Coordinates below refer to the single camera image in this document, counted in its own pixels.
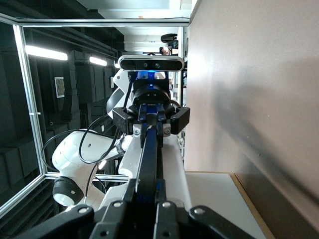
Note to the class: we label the patterned white wall panel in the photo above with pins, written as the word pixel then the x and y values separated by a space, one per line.
pixel 59 87

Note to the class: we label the black camera device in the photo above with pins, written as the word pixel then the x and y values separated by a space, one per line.
pixel 169 41

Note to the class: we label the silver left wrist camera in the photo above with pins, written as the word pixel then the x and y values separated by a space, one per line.
pixel 152 63

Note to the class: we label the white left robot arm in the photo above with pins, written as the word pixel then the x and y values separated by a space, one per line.
pixel 74 154

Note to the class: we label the long ceiling light strip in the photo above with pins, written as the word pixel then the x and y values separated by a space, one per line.
pixel 46 52

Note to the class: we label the short ceiling light strip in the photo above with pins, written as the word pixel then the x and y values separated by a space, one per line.
pixel 97 61

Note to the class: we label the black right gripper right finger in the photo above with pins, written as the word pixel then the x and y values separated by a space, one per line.
pixel 179 224

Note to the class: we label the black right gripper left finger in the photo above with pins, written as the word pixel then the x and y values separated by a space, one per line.
pixel 109 221

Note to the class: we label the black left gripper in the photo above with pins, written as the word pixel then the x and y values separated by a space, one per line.
pixel 152 95

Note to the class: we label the aluminium profile frame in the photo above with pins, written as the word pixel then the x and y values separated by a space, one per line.
pixel 27 74

